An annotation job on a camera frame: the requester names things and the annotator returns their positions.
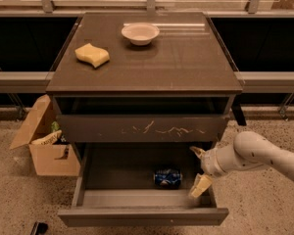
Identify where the scratched top drawer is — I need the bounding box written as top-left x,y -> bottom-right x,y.
55,97 -> 228,143

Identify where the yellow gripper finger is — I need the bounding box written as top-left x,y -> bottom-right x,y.
189,174 -> 213,198
190,146 -> 206,160

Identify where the yellow sponge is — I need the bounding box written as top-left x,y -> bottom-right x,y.
74,43 -> 110,69

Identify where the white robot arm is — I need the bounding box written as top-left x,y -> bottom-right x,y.
189,131 -> 294,198

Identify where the dark grey drawer cabinet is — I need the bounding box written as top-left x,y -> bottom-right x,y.
45,11 -> 248,149

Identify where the small black floor object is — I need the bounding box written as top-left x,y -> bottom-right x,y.
30,222 -> 48,235

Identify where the white ceramic bowl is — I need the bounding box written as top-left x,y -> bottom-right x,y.
122,23 -> 160,46

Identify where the open middle drawer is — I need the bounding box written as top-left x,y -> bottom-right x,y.
58,143 -> 228,227

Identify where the brown cardboard box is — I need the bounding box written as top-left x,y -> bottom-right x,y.
10,95 -> 80,176

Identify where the blue pepsi can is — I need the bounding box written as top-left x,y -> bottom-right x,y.
154,168 -> 182,189

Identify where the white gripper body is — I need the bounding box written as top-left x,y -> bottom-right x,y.
201,148 -> 225,177

